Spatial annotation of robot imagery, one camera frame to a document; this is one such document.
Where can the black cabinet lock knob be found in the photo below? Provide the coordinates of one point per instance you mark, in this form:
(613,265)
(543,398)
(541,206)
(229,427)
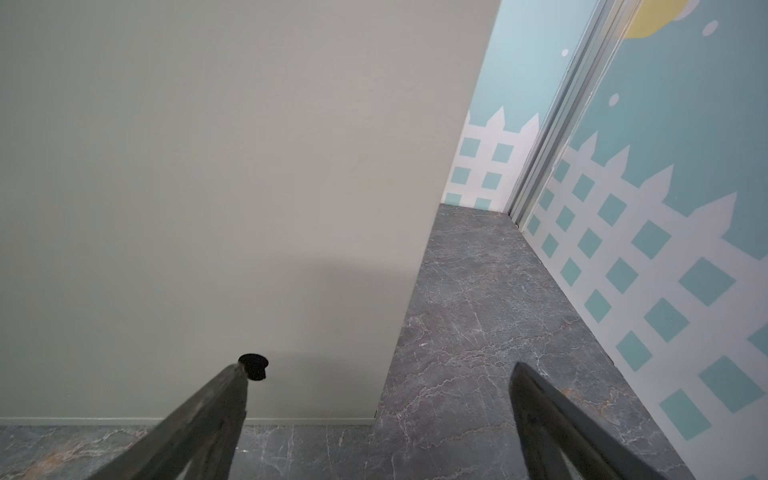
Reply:
(254,365)

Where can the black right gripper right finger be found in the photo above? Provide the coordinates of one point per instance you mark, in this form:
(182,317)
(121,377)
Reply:
(554,433)

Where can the grey metal cabinet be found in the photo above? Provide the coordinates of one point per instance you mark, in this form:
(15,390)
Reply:
(186,182)

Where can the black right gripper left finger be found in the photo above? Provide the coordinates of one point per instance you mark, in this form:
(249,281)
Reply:
(196,441)

